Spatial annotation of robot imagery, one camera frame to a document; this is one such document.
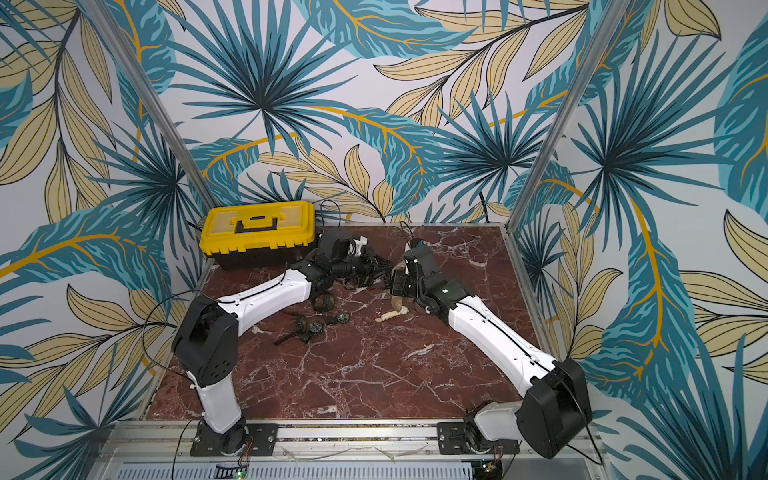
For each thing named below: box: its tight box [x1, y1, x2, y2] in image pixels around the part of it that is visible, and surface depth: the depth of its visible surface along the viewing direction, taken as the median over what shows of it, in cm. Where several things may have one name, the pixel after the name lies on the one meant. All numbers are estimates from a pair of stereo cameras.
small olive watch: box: [326, 312, 351, 325], surface depth 95 cm
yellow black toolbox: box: [199, 201, 315, 270], surface depth 97 cm
